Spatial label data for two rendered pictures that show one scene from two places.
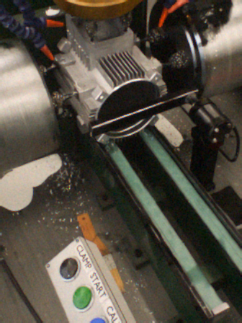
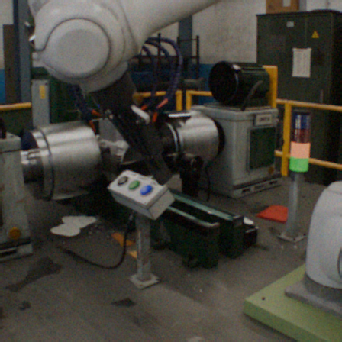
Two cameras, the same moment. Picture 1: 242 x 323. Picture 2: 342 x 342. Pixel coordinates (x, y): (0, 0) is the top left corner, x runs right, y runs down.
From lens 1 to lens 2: 0.74 m
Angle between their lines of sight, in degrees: 32
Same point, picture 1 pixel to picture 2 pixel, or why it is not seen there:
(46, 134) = (94, 160)
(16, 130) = (78, 153)
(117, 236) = not seen: hidden behind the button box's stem
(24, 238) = (79, 243)
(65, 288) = (122, 188)
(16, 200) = (69, 232)
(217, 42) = (186, 127)
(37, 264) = (91, 252)
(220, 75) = (191, 146)
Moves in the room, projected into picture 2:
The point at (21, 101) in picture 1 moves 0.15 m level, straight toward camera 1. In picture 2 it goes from (81, 138) to (94, 146)
